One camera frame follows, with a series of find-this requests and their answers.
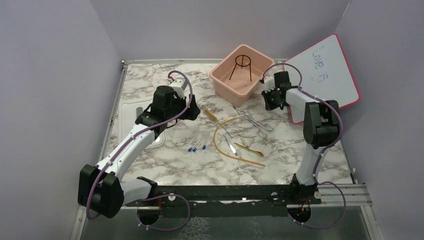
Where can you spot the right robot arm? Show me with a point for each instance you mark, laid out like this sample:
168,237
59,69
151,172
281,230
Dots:
321,129

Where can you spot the white plastic lid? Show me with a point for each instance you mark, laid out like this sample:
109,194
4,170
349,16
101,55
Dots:
127,114

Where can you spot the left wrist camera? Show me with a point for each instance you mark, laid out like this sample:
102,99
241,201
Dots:
178,84

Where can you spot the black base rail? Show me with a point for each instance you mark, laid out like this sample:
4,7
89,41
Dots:
216,201

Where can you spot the blue capped test tube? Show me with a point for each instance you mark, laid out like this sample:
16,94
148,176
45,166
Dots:
194,145
198,144
205,142

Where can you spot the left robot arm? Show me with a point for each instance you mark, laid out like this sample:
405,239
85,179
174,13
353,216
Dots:
100,188

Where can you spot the pink plastic bin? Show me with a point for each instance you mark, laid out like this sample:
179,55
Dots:
238,75

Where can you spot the metal spatula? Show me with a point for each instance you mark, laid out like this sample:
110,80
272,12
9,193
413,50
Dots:
232,148

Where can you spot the metal crucible tongs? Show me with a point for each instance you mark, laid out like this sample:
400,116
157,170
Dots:
262,128

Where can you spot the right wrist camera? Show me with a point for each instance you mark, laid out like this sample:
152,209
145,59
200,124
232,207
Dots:
268,84

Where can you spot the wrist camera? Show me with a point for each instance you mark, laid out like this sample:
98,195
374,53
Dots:
178,84
268,84

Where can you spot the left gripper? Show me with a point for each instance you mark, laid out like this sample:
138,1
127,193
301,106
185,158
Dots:
192,112

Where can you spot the pink framed whiteboard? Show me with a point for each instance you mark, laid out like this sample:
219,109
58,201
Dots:
323,70

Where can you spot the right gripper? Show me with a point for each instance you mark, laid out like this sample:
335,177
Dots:
268,105

